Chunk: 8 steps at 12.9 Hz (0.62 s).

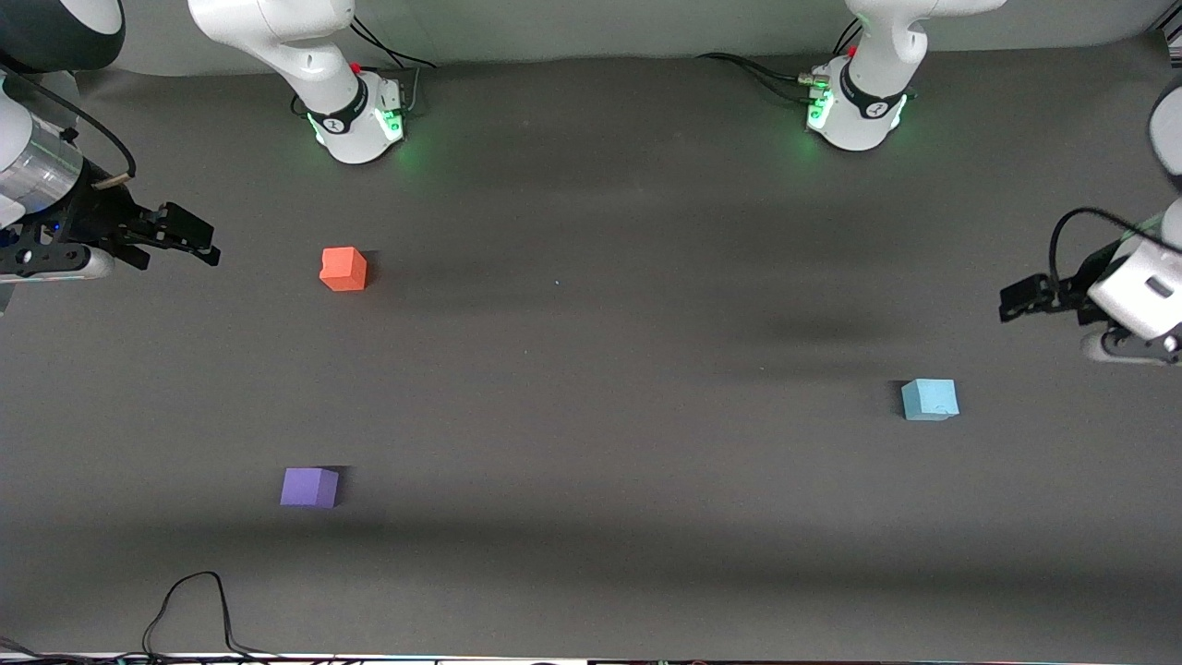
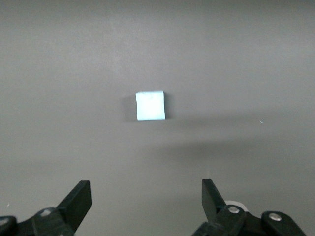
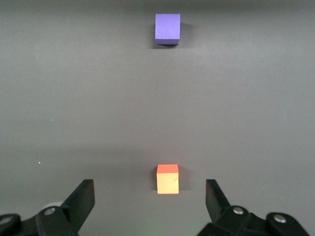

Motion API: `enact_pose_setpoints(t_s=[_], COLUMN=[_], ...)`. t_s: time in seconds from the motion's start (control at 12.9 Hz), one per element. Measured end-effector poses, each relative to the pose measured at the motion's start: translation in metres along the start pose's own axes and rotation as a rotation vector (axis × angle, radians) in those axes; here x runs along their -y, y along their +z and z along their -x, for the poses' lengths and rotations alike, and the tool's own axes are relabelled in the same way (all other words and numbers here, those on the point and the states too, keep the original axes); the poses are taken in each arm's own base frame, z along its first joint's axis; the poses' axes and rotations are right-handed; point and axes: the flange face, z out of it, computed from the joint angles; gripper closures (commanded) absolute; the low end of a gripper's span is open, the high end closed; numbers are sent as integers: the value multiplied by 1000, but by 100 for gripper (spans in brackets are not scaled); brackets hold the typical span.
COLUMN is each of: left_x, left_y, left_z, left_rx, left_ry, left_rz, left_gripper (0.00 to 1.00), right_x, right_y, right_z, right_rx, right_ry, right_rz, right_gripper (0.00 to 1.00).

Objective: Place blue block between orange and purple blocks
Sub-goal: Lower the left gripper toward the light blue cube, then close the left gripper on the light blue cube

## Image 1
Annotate purple foam block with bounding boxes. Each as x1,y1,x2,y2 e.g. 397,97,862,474
280,467,340,509

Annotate black left arm base cables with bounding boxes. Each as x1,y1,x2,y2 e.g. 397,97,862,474
697,18,864,103

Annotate black right arm base cables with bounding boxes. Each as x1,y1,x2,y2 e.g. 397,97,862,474
351,14,437,116

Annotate orange foam block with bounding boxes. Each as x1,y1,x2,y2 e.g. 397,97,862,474
320,247,368,293

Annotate light blue foam block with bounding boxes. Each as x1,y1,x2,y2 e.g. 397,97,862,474
901,378,959,422

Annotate thin black looping cable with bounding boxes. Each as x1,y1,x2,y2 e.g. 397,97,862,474
0,571,306,665

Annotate black arm base cables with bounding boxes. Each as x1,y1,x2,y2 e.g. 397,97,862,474
697,18,864,103
351,14,437,116

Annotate dark grey table mat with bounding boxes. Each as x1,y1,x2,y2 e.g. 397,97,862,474
0,37,1182,662

